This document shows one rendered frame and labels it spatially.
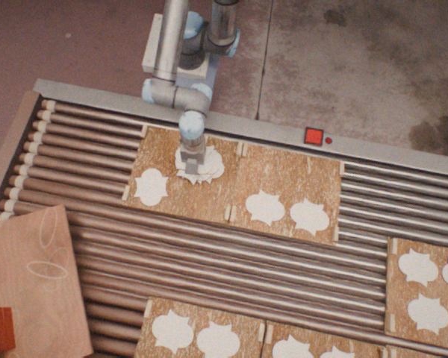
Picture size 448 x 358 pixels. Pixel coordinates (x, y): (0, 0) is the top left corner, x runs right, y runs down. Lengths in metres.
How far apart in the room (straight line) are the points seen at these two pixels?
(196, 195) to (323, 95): 1.66
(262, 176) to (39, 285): 0.87
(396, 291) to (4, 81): 2.75
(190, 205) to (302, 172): 0.46
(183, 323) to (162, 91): 0.78
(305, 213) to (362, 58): 1.91
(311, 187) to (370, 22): 2.12
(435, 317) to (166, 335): 0.94
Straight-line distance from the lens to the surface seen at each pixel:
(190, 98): 1.23
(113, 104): 1.70
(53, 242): 1.41
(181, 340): 1.39
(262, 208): 1.45
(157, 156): 1.53
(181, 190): 1.47
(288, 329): 1.43
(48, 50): 3.19
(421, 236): 1.66
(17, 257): 1.45
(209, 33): 1.57
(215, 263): 1.43
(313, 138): 1.62
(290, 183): 1.51
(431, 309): 1.60
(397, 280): 1.56
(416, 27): 3.56
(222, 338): 1.39
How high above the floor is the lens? 2.33
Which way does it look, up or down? 69 degrees down
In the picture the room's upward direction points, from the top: 6 degrees clockwise
